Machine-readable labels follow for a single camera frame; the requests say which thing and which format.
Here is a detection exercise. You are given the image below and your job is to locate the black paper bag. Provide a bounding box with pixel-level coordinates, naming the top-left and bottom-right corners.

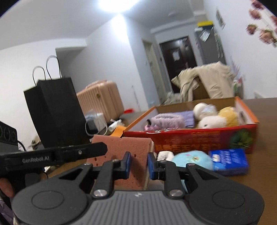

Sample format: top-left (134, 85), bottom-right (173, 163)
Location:
top-left (24, 56), bottom-right (91, 150)

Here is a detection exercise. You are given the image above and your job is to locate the round ceiling light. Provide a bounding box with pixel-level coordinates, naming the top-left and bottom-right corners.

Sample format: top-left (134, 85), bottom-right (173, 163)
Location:
top-left (98, 0), bottom-right (141, 11)

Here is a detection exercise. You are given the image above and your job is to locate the white and yellow plush toy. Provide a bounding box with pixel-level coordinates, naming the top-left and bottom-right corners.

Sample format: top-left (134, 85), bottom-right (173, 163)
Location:
top-left (197, 106), bottom-right (240, 129)

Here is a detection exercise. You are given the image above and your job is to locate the dark brown entrance door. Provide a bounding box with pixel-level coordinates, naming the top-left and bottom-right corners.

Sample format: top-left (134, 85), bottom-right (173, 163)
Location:
top-left (159, 36), bottom-right (197, 93)

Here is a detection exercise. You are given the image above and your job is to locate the pink ribbed suitcase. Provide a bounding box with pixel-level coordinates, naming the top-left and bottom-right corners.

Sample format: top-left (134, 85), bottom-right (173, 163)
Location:
top-left (76, 80), bottom-right (125, 118)

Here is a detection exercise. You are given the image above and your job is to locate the group of small bottles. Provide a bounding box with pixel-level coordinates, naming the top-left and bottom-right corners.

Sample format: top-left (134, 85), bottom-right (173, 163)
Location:
top-left (233, 79), bottom-right (244, 96)

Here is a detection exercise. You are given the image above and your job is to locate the red cardboard box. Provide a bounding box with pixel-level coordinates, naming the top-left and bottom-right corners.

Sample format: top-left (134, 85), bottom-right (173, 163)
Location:
top-left (122, 96), bottom-right (260, 154)

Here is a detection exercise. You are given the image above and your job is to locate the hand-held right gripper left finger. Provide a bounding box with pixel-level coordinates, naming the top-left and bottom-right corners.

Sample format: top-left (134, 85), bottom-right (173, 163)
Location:
top-left (58, 151), bottom-right (132, 198)

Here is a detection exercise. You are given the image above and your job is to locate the dried pink rose bouquet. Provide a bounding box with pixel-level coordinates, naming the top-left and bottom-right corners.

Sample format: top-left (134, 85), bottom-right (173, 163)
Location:
top-left (245, 0), bottom-right (277, 47)

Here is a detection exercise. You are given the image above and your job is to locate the folded pale umbrella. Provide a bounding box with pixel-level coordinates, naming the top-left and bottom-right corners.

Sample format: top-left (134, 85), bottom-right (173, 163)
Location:
top-left (213, 27), bottom-right (224, 58)

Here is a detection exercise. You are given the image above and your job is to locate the brown cardboard box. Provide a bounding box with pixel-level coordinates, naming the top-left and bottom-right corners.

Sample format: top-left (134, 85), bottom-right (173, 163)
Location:
top-left (192, 79), bottom-right (210, 100)

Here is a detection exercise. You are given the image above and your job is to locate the purple knitted pouch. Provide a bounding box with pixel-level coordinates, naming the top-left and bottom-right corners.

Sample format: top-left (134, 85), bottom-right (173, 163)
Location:
top-left (180, 110), bottom-right (195, 128)

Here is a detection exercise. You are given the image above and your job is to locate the white charger with cable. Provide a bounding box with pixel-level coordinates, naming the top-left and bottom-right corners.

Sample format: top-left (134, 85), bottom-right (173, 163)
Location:
top-left (85, 112), bottom-right (108, 136)

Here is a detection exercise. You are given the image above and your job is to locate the pink sponge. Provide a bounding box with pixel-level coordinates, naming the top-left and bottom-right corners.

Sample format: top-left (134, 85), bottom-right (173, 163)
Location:
top-left (85, 134), bottom-right (154, 191)

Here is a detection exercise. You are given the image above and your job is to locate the person's left hand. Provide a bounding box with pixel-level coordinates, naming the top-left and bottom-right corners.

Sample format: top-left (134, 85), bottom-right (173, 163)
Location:
top-left (0, 178), bottom-right (15, 198)

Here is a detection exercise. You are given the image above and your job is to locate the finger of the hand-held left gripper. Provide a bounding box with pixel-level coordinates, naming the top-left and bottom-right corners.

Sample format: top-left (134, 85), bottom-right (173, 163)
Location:
top-left (54, 142), bottom-right (108, 162)

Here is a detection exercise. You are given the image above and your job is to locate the grey refrigerator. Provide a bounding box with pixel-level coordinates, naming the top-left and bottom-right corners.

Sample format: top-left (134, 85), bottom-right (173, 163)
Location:
top-left (194, 26), bottom-right (226, 66)

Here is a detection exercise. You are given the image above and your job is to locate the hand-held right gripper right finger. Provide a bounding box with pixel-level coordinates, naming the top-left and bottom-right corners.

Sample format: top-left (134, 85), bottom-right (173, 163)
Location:
top-left (148, 152), bottom-right (219, 198)

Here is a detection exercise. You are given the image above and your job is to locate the beige coat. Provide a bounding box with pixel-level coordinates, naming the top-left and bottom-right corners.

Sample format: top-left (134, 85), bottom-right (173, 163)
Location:
top-left (171, 62), bottom-right (235, 104)

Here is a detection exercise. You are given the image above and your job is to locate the lavender fluffy towel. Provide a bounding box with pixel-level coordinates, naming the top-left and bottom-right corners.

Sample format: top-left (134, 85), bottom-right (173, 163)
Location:
top-left (150, 114), bottom-right (186, 130)

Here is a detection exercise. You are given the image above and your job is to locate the iridescent white soft ball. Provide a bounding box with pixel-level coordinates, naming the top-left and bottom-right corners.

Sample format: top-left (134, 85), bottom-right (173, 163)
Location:
top-left (193, 103), bottom-right (218, 120)

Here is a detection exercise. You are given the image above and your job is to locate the light blue plush toy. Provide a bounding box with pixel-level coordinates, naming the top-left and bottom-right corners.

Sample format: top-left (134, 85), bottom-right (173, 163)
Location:
top-left (172, 150), bottom-right (213, 193)

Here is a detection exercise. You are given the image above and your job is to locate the light wooden interior door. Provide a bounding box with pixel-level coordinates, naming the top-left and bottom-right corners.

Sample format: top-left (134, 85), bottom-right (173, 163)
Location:
top-left (142, 38), bottom-right (163, 104)

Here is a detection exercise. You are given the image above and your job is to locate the white plastic bottle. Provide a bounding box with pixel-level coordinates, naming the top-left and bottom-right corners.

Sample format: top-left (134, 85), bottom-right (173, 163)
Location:
top-left (108, 120), bottom-right (124, 132)

